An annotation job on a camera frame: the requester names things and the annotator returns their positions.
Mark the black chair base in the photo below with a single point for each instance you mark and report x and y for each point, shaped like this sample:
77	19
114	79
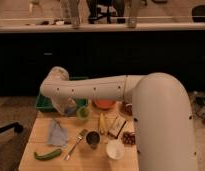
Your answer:
16	126

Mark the blue sponge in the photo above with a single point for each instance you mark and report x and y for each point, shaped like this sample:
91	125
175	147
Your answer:
70	110

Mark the dark metal cup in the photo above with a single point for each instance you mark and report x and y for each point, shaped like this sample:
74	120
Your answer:
93	139

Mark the bunch of dark grapes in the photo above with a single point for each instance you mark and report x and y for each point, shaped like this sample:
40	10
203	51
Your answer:
128	138

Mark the red bowl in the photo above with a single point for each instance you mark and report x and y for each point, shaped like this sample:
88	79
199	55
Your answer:
104	104

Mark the metal fork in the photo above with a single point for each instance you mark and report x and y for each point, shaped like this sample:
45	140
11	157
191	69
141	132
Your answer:
80	137

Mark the dark brown bowl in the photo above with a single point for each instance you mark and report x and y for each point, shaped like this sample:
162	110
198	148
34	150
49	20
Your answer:
126	108

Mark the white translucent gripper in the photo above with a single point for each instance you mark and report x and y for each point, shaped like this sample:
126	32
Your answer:
61	104

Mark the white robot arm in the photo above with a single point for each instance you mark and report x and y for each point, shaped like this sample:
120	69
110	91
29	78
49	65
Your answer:
161	111

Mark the white paper cup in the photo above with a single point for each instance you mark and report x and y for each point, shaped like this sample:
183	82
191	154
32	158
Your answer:
115	149

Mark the brown snack box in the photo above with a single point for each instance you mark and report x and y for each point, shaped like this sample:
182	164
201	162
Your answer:
116	126

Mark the small green bowl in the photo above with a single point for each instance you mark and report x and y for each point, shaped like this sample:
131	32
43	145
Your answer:
82	113

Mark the light blue cloth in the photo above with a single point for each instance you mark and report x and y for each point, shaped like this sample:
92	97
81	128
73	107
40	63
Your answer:
57	135

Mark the green plastic tray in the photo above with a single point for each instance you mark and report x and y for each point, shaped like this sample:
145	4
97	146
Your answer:
44	104

